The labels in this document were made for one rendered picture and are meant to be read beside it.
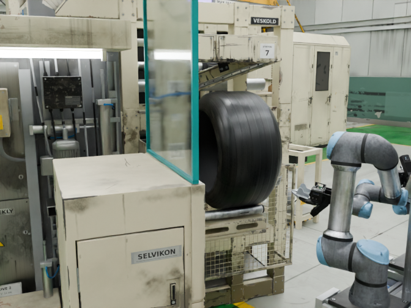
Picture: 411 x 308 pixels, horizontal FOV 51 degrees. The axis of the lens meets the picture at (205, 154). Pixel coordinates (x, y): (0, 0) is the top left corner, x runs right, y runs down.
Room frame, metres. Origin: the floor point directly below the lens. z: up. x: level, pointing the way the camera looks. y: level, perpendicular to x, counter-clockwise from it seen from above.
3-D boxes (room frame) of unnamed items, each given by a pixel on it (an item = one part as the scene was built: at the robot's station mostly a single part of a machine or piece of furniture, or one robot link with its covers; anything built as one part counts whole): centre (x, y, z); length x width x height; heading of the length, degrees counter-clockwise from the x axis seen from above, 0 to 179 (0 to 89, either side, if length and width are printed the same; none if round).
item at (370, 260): (1.54, -0.63, 0.88); 0.13 x 0.12 x 0.14; 56
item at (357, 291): (1.53, -0.63, 0.77); 0.15 x 0.15 x 0.10
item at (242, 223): (2.05, -0.13, 0.83); 0.36 x 0.09 x 0.06; 112
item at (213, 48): (2.50, -0.08, 1.71); 0.61 x 0.25 x 0.15; 112
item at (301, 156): (4.50, -0.88, 0.40); 0.60 x 0.35 x 0.80; 41
